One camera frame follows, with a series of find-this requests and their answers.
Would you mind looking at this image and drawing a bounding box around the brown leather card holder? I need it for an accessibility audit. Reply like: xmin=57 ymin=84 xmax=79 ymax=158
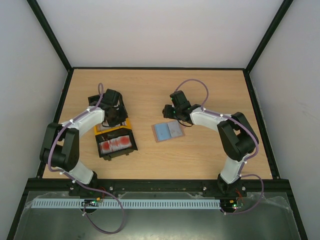
xmin=151 ymin=120 xmax=185 ymax=143

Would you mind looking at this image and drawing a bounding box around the white credit card black stripe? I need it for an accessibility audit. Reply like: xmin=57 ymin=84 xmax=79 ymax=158
xmin=167 ymin=121 xmax=183 ymax=138

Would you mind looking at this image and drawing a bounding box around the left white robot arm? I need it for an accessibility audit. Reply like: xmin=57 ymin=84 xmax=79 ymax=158
xmin=39 ymin=84 xmax=128 ymax=185

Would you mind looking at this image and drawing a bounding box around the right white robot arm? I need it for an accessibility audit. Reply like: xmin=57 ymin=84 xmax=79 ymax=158
xmin=162 ymin=90 xmax=259 ymax=196

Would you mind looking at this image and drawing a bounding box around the yellow bin with white cards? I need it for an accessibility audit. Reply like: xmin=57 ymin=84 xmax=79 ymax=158
xmin=93 ymin=118 xmax=132 ymax=136

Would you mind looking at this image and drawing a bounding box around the black bin with teal cards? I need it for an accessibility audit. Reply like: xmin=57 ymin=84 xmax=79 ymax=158
xmin=88 ymin=95 xmax=100 ymax=107

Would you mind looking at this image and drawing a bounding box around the black bin with red cards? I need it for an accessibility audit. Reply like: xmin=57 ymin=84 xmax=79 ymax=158
xmin=95 ymin=128 xmax=138 ymax=161

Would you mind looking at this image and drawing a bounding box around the red card stack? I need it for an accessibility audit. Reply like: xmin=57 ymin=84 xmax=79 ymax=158
xmin=99 ymin=135 xmax=132 ymax=155

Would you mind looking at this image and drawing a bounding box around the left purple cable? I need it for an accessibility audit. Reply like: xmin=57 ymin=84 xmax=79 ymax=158
xmin=46 ymin=82 xmax=125 ymax=234

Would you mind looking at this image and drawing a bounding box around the black aluminium frame rail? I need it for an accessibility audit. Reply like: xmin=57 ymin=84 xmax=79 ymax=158
xmin=24 ymin=176 xmax=292 ymax=198

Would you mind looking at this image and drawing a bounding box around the light blue slotted cable duct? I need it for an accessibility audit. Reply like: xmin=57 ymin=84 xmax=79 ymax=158
xmin=30 ymin=198 xmax=221 ymax=210

